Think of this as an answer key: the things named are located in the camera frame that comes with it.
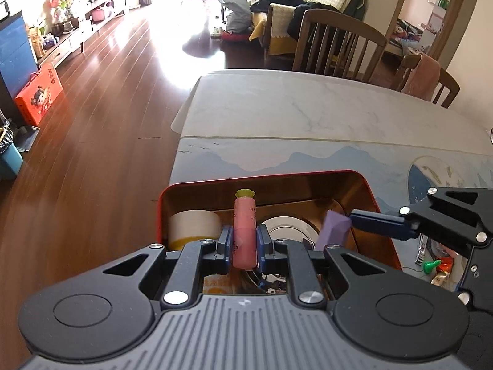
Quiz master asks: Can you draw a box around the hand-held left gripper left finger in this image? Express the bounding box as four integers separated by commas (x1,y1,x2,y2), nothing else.
76,227,234,310

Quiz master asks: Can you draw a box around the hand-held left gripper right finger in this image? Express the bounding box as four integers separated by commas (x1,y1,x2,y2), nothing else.
256,225,409,311

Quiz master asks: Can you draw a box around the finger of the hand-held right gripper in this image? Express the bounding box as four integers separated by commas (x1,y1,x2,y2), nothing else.
350,187,493,258

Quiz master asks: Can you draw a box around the pink cylindrical toy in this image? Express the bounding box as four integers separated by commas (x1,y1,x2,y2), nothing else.
232,188,258,270

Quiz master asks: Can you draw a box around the yellow snack packet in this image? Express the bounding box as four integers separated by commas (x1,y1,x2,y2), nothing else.
203,275,232,296

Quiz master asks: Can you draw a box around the red snack packet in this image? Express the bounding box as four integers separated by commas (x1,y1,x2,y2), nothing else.
429,256,461,288

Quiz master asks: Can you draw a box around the purple rectangular block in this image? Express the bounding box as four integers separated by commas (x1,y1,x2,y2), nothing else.
315,210,352,252

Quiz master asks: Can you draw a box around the red metal box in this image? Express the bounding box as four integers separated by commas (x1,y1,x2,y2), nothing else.
157,169,402,275

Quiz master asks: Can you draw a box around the pink towel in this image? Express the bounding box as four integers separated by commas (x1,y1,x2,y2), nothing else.
400,51,441,103

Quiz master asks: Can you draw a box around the wooden chair with towel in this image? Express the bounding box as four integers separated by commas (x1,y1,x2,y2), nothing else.
392,52,461,109

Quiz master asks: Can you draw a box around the bed with colourful bedding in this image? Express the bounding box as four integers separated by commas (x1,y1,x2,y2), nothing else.
387,20,425,57

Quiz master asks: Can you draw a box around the wooden slatted chair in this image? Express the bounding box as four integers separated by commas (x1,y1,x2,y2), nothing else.
291,8,389,82

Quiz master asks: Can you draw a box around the red floor cushion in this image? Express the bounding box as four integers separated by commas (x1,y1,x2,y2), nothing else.
221,28,253,43

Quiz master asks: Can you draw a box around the yellow cloth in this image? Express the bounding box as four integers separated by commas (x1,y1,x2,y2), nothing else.
249,3,298,57

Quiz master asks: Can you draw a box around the white bedroom shelf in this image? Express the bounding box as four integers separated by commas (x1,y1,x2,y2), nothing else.
423,0,460,47

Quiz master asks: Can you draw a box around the teal trash bin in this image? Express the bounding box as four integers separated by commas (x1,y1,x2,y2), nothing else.
0,119,24,181

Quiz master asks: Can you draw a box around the orange gift box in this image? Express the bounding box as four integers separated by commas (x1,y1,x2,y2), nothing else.
14,62,64,127

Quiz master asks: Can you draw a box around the grey plastic bag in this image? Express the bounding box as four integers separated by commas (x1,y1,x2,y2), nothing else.
216,0,253,34

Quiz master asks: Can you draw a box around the black jacket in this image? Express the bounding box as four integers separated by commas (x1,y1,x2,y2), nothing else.
250,0,340,41

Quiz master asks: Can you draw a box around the wooden TV cabinet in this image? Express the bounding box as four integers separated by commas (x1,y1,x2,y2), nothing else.
38,0,130,71

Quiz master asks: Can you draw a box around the blue folding board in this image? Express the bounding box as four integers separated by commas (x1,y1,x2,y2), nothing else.
0,10,39,121

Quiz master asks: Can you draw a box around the red flower arrangement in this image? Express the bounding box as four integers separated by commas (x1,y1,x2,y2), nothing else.
45,0,75,24

